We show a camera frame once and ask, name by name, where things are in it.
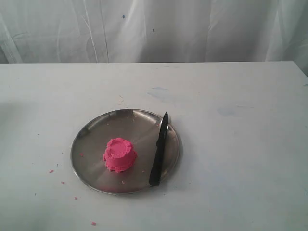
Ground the pink dough lump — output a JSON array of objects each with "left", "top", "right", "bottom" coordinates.
[{"left": 103, "top": 138, "right": 137, "bottom": 173}]

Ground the black kitchen knife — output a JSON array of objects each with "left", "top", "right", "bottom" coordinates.
[{"left": 148, "top": 112, "right": 168, "bottom": 186}]

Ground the round stainless steel plate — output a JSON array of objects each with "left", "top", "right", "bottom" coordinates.
[{"left": 70, "top": 108, "right": 183, "bottom": 195}]

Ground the white backdrop curtain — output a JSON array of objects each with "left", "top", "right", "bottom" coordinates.
[{"left": 0, "top": 0, "right": 308, "bottom": 66}]

